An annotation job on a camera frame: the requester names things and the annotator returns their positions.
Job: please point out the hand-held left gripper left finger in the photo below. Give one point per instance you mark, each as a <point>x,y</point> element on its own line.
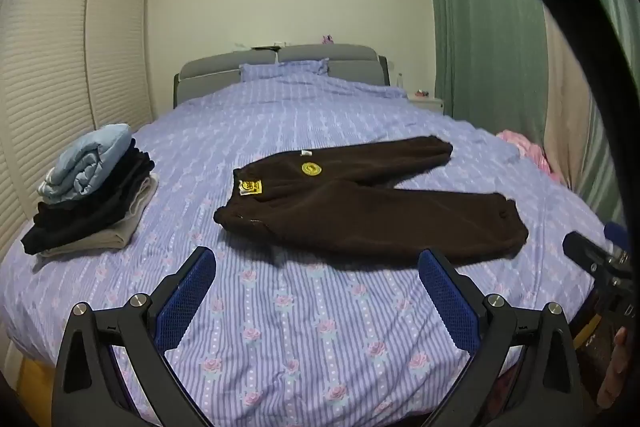
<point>187,297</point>

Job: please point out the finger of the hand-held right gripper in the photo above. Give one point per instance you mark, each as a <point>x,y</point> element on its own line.
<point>616,234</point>
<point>582,249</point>

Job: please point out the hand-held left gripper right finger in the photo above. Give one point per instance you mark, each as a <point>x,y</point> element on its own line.
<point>447,302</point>

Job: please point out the black garment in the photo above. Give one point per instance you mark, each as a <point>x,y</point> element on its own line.
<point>85,217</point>

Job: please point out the brown fleece pants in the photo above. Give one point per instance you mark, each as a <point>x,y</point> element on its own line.
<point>350,207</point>

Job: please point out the light blue garment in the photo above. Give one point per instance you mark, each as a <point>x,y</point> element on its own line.
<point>85,162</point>

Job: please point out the person's right hand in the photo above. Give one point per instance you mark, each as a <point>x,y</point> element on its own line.
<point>614,372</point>

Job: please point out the beige folded garment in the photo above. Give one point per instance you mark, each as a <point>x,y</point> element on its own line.
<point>110,239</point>

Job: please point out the pink cloth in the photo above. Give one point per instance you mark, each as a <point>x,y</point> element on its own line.
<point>530,152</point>

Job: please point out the bed with purple floral sheet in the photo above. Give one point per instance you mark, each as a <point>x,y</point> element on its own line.
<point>300,332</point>

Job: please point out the beige curtain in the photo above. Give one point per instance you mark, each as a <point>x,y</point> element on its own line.
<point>567,107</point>

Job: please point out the white nightstand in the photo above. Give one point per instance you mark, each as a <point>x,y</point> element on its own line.
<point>425,104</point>

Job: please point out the grey padded headboard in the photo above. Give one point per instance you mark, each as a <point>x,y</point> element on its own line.
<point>210,77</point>

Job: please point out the green curtain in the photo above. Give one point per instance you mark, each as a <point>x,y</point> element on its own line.
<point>480,32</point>

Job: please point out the purple floral pillow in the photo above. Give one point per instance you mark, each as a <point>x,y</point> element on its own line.
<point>285,69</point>

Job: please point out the dark flat item on headboard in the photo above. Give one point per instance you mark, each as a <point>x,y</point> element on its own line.
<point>267,47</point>

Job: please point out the white louvered wardrobe door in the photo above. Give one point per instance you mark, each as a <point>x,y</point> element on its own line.
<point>122,42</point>
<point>45,57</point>

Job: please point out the small pink toy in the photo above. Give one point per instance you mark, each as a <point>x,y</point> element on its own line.
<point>328,39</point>

